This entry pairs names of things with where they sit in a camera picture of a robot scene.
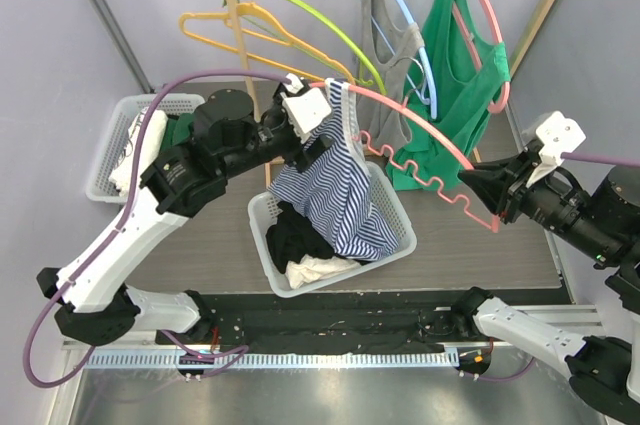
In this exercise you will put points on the lime green hanger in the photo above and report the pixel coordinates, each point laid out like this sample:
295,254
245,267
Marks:
364,60

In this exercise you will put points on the coral pink hanger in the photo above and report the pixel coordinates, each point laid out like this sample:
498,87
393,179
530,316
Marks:
429,160

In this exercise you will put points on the green tank top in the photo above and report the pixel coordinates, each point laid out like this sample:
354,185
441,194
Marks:
464,92

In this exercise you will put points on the black tank top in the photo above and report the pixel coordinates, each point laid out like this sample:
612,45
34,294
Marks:
292,237

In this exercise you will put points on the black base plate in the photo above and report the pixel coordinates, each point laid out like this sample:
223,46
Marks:
334,323

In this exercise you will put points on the green cloth in basket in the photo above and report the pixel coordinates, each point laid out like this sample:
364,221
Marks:
177,130

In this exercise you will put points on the white centre laundry basket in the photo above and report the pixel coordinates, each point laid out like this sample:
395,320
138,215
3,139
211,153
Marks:
263,210

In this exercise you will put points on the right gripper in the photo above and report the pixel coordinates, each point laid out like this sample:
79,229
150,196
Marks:
511,190

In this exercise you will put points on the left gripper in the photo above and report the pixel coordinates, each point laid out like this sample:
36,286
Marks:
299,155

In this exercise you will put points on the slotted cable duct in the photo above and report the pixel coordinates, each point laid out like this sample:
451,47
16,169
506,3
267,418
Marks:
174,359

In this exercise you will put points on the grey tank top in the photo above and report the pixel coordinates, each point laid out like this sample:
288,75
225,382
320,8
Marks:
386,127

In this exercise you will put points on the white cloth in left basket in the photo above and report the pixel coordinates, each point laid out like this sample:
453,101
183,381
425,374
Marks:
120,176

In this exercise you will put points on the grey corner frame post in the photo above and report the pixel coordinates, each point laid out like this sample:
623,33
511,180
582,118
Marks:
116,34

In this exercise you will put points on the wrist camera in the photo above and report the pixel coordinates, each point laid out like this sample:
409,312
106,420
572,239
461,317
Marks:
549,137
305,106

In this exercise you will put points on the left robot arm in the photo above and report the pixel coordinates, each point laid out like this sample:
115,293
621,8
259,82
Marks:
96,307

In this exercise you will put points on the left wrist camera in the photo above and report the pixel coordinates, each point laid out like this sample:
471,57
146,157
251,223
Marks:
305,106

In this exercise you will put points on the white left laundry basket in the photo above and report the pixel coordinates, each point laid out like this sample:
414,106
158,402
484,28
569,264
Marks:
98,187

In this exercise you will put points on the light blue hanger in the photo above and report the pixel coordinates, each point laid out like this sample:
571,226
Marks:
392,39

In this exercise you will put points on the striped blue white tank top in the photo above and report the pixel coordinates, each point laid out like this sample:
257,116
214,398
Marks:
334,193

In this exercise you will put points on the yellow plastic hanger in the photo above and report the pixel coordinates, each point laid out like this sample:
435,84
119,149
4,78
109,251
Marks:
248,19

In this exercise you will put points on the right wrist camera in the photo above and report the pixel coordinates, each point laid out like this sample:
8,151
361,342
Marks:
549,137

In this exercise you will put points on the white laundry basket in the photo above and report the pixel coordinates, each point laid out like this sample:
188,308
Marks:
263,210
98,187

